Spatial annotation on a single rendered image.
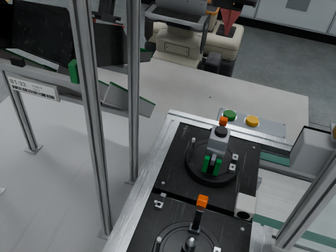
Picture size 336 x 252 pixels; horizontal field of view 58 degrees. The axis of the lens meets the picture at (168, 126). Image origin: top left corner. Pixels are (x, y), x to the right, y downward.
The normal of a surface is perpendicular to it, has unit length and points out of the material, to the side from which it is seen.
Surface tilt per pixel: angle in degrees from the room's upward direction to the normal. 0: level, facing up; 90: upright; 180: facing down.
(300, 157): 90
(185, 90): 0
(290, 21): 90
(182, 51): 98
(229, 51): 90
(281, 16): 90
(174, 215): 0
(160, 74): 0
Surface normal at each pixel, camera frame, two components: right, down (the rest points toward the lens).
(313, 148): -0.29, 0.65
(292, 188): 0.07, -0.72
